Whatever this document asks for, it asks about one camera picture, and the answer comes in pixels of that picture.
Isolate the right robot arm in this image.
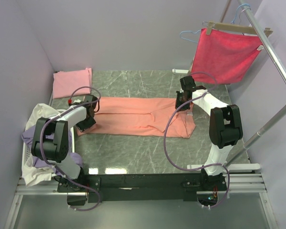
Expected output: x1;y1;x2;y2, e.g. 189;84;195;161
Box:
175;75;243;190

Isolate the folded pink t shirt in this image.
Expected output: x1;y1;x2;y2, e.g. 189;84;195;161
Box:
53;68;92;99

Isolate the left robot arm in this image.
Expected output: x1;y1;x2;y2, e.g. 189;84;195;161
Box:
31;95;99;192

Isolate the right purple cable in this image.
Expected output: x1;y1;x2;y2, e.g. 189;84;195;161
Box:
163;71;231;208

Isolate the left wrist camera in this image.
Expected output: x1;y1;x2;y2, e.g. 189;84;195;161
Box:
68;99;82;106

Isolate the white t shirt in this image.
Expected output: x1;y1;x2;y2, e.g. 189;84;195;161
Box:
21;104;60;187

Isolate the lavender purple t shirt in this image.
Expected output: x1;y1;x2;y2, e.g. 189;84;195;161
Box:
21;125;83;168

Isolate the wooden clip hanger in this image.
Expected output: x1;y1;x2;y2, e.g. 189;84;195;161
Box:
202;21;274;36

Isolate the salmon orange t shirt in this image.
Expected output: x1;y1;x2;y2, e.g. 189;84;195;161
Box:
76;96;196;139

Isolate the red microfiber towel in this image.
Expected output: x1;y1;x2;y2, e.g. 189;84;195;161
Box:
191;28;264;84

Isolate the white laundry basket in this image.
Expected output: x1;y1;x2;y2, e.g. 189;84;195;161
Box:
21;104;65;169

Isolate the black base beam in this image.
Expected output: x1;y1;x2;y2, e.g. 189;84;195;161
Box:
57;173;227;206

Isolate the aluminium rail frame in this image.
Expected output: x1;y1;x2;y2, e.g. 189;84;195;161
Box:
15;173;266;195

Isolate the metal clothes rack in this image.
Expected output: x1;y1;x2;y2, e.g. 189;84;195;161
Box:
228;0;286;177

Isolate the blue wire hanger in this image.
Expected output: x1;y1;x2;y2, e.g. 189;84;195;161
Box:
179;0;251;43

